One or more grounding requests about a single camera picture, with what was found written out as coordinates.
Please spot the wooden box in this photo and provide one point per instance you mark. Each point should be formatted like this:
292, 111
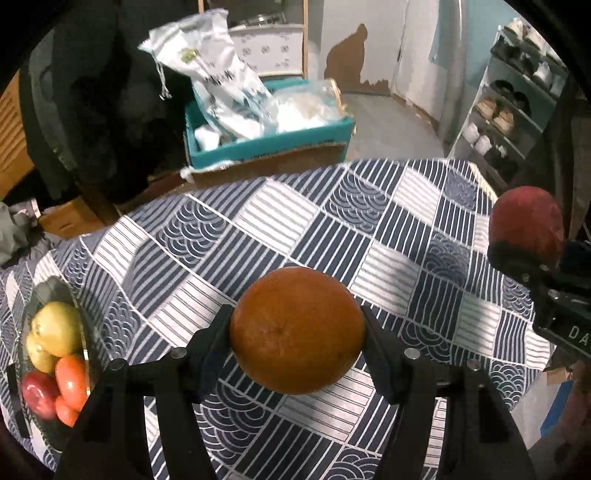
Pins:
69, 219

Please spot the white printed plastic bag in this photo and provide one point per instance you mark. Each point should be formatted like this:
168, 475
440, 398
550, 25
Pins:
217, 78

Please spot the group of assorted shoes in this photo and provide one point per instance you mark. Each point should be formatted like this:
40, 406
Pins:
503, 117

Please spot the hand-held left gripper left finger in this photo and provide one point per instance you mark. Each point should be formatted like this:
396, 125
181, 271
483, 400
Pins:
214, 337

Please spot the blue white patterned tablecloth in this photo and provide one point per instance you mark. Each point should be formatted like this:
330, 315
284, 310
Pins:
277, 217

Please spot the small yellow fruit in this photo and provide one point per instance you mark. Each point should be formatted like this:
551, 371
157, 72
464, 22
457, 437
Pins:
39, 357

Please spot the glass jar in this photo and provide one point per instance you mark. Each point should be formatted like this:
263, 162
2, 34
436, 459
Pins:
263, 20

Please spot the white door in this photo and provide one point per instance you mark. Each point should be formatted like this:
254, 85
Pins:
415, 55

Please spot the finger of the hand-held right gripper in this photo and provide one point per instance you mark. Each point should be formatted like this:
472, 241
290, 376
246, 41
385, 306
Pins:
512, 261
577, 256

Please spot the wooden louvre door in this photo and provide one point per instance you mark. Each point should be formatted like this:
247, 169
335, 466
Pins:
14, 138

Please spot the shoe rack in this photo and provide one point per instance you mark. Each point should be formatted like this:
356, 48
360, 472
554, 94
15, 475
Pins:
482, 83

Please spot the teal cardboard box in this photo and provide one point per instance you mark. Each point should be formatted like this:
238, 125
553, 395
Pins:
277, 143

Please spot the small white crumpled packet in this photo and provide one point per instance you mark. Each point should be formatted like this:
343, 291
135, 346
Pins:
207, 137

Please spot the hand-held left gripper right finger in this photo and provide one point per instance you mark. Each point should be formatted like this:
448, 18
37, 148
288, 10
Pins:
378, 364

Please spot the clear plastic bag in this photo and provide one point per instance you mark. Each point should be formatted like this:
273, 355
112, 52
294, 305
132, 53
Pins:
300, 108

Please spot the black jacket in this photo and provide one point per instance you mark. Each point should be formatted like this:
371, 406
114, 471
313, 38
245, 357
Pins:
101, 92

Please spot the white patterned storage box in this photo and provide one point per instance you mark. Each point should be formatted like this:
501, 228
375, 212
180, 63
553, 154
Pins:
272, 50

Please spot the small red apple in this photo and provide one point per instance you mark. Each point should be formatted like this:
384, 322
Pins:
39, 392

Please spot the large orange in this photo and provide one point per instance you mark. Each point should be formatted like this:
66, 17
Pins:
295, 327

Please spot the grey cloth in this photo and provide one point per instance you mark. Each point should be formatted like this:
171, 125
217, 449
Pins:
18, 230

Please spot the dark glass leaf-shaped plate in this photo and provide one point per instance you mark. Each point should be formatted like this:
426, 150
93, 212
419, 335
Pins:
51, 290

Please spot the large red apple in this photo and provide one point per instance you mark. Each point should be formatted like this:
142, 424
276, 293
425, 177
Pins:
526, 221

